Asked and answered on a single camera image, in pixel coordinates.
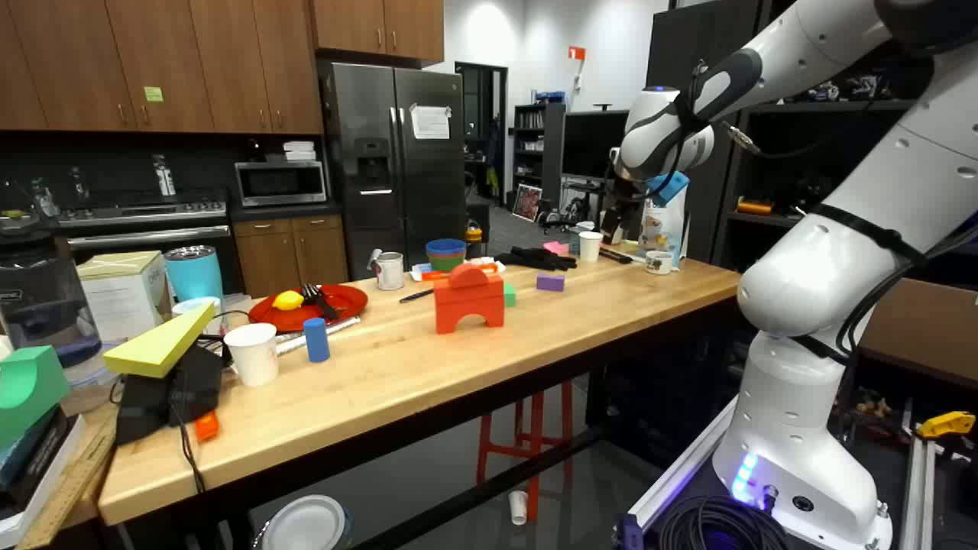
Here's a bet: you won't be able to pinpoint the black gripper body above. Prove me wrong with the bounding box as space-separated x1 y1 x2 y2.
609 145 650 211

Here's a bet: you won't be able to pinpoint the orange arch block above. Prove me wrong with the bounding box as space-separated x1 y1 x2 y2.
431 260 507 337

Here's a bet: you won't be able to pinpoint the blue cylinder block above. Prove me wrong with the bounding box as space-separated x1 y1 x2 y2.
302 314 333 366

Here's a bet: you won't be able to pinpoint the yellow wedge block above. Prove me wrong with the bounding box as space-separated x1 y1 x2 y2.
100 299 219 383

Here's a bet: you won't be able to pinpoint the large green foam block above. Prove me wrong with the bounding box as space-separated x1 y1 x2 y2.
0 341 75 456

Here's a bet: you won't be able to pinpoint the black computer monitor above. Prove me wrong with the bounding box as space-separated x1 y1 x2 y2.
562 107 634 182

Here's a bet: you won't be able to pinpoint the white oats bag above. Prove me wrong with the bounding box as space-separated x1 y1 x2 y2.
638 194 693 276

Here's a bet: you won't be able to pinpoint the plain white paper cup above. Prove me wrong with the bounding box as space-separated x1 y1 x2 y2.
574 230 607 266

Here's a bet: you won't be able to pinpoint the dark bookshelf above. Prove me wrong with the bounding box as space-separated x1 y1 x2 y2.
511 97 570 224

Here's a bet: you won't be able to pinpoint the black glove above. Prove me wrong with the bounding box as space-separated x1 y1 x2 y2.
496 241 582 276

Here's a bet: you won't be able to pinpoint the black shelving unit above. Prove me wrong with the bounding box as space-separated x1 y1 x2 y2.
646 0 978 293

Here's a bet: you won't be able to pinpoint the blue bowl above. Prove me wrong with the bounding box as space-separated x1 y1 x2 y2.
422 235 470 276

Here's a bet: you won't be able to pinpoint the white paper sheet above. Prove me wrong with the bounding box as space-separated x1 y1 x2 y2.
408 102 455 142

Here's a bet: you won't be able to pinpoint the stainless steel refrigerator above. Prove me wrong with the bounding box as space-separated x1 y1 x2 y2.
317 56 470 284

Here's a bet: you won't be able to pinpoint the clear glass mug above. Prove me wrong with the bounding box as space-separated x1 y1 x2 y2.
366 244 411 293

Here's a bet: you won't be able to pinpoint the red plate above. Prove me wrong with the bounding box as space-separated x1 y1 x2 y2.
244 281 374 337

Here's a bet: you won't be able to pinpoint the small black toy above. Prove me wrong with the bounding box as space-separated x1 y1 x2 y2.
301 284 346 321

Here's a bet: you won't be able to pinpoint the white folded towel stack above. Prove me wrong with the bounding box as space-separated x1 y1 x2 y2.
283 138 321 166

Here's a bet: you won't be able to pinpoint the wooden base cabinet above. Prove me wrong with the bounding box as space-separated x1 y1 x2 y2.
233 211 353 299

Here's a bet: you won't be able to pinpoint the long silver utensil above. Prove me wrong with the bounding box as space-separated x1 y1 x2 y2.
273 314 363 359

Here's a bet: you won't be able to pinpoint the silver microwave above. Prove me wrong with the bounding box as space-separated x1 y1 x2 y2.
233 157 333 211

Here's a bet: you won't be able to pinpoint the yellow lemon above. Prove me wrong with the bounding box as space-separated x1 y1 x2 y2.
268 288 309 314

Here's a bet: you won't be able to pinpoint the yellow hand tool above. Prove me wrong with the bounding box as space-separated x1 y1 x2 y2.
910 405 978 442

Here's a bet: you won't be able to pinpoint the white bottle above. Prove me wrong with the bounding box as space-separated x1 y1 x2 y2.
149 151 182 202

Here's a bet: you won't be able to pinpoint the black oven range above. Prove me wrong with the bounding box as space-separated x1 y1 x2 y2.
54 199 242 293

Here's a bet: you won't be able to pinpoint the orange tool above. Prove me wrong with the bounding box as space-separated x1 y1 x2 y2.
194 410 223 446

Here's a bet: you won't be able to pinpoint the black bag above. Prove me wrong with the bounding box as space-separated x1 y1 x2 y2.
110 339 229 449

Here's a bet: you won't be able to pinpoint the cream cardboard box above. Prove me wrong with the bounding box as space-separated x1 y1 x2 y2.
75 246 174 347

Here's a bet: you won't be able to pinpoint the clear plastic storage bin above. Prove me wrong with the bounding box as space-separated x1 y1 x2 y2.
0 237 105 370

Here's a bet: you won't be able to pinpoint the stack of books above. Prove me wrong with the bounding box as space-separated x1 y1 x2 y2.
0 405 90 548

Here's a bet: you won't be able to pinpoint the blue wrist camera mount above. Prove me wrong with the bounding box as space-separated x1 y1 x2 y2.
646 169 693 211

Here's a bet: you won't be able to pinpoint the small wooden wall cabinet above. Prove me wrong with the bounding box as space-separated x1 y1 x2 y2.
309 0 448 67

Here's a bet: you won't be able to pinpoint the aluminium base frame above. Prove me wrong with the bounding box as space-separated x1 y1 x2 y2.
620 398 739 550

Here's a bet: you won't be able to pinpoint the black coiled cable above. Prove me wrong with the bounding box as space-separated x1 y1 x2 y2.
658 496 808 550

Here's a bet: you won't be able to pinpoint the wide wooden wall cabinets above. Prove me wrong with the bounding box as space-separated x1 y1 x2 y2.
0 0 327 138

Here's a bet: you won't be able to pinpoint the black power cord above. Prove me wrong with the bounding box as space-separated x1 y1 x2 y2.
178 422 211 499

